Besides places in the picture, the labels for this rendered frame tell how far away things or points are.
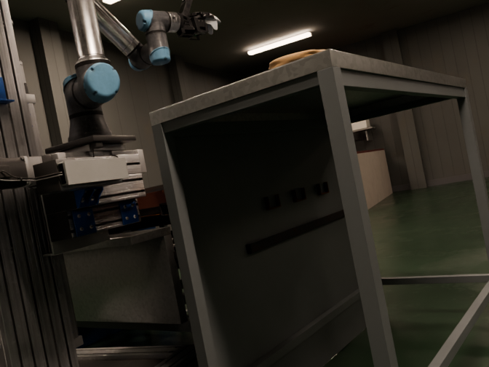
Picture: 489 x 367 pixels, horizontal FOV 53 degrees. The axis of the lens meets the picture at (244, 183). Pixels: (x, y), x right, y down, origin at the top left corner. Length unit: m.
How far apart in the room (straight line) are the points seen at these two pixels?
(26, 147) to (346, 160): 1.10
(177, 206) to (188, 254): 0.14
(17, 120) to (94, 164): 0.37
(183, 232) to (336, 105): 0.60
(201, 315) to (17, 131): 0.85
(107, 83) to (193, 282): 0.70
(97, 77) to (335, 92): 0.83
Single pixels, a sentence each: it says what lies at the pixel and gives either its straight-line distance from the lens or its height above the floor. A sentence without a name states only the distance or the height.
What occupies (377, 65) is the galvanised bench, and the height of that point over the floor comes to 1.03.
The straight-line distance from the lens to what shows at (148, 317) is 2.13.
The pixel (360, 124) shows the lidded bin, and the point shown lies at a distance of 10.15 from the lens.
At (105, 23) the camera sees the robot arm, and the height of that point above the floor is 1.46.
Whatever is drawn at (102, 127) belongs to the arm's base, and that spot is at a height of 1.08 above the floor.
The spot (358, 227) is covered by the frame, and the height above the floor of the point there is 0.65.
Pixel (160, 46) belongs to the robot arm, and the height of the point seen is 1.33.
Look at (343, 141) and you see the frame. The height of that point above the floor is 0.84.
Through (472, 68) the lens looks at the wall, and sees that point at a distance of 10.53.
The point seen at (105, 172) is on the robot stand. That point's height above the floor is 0.91.
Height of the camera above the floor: 0.80
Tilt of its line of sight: level
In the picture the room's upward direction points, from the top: 11 degrees counter-clockwise
